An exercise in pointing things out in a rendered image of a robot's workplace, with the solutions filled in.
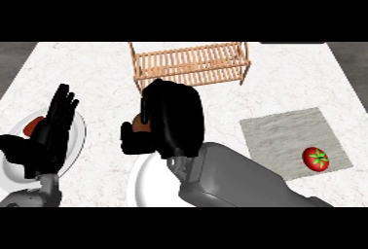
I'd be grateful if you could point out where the brown pear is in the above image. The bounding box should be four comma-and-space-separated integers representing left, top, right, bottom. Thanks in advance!
131, 113, 152, 133

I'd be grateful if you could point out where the white plate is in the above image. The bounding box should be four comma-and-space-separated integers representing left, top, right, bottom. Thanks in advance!
0, 108, 88, 193
127, 152, 196, 208

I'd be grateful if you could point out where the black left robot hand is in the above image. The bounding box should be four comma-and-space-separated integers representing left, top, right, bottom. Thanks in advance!
0, 83, 80, 180

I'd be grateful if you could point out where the red fruit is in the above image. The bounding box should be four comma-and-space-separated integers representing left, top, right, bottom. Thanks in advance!
22, 116, 47, 137

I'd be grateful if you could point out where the wooden tiered shelf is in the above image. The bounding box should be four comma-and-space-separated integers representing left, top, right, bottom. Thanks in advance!
127, 42, 252, 95

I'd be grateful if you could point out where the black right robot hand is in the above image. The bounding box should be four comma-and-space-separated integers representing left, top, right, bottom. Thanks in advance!
119, 78, 205, 160

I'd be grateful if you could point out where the grey placemat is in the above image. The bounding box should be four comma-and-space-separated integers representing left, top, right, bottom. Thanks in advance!
238, 107, 354, 182

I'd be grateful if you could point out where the red tomato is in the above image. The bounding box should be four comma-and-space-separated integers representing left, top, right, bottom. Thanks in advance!
300, 146, 331, 173

